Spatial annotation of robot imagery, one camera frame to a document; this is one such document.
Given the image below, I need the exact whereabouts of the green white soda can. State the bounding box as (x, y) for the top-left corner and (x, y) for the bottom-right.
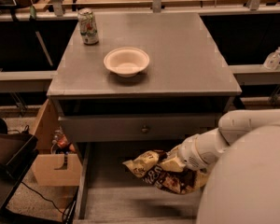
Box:
(77, 8), (99, 45)

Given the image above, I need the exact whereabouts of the grey upper drawer with knob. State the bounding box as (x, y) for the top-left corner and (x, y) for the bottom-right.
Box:
(59, 113), (220, 143)

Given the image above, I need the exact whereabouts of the grey drawer cabinet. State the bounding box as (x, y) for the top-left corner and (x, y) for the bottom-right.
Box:
(46, 11), (243, 224)

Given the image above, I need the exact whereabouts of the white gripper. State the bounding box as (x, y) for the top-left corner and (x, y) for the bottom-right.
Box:
(159, 134), (217, 173)

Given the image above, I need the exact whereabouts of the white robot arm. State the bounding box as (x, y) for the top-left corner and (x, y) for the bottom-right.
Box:
(161, 109), (280, 224)

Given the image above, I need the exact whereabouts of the grey open middle drawer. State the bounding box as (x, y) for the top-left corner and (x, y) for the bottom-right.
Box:
(74, 141), (202, 224)

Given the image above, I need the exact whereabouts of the black floor cable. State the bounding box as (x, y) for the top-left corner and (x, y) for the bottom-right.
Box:
(20, 180), (78, 224)

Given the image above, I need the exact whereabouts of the black equipment on left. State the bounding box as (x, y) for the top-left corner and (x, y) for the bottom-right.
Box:
(0, 118), (38, 216)

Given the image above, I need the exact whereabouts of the brown chip bag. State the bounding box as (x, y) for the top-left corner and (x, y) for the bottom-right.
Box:
(123, 150), (210, 195)

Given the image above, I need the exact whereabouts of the white paper bowl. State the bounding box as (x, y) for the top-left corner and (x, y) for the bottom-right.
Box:
(104, 47), (150, 77)

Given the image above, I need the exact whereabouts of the grey metal rail frame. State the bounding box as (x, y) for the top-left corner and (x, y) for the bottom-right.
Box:
(0, 0), (280, 91)

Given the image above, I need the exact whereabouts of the clear hand sanitizer bottle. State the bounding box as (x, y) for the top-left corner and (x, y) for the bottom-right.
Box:
(263, 47), (280, 70)

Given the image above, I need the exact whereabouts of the wooden box on floor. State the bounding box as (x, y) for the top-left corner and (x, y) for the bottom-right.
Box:
(31, 99), (82, 186)

